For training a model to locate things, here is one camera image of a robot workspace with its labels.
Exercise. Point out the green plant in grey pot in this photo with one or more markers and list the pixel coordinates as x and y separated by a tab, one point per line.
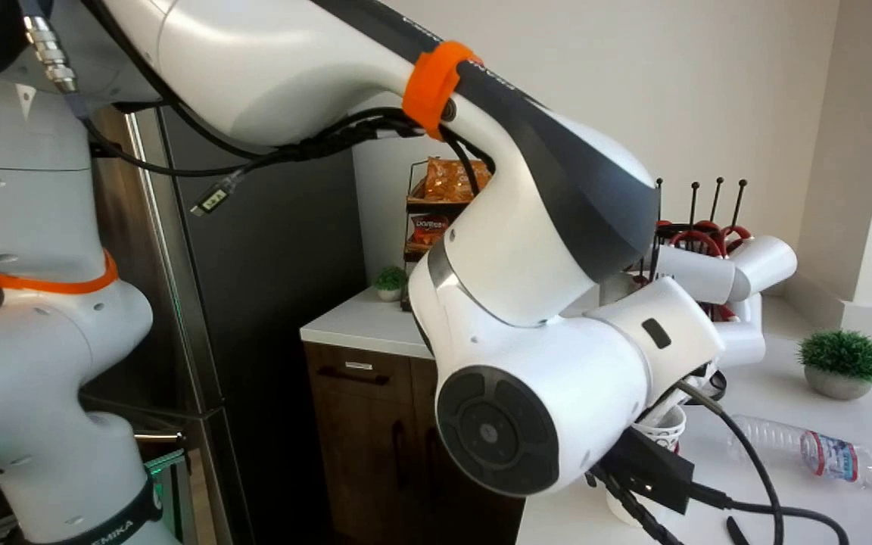
845	361

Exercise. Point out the small green potted plant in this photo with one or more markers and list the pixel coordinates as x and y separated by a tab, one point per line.
390	277

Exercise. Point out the clear plastic bottle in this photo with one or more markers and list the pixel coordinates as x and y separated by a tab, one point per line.
830	457

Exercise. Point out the dark wood cabinet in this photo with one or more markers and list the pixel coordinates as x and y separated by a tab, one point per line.
375	457

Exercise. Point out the green bin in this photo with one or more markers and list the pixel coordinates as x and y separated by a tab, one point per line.
163	487

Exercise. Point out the dark grey refrigerator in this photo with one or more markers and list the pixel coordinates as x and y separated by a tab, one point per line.
272	334

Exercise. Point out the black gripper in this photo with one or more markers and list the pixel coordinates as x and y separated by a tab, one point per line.
622	510

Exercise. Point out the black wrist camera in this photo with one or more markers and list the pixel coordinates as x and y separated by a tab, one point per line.
651	469

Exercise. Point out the red hanging mug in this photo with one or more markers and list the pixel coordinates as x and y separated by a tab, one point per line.
697	240

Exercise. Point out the red snack bag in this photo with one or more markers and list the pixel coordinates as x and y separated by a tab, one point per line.
429	238

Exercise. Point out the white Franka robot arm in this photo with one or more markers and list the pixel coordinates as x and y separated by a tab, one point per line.
527	305

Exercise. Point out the orange snack bag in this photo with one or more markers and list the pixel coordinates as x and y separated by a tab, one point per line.
449	179

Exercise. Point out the white hanging mug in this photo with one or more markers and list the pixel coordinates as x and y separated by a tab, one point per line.
697	274
766	266
744	334

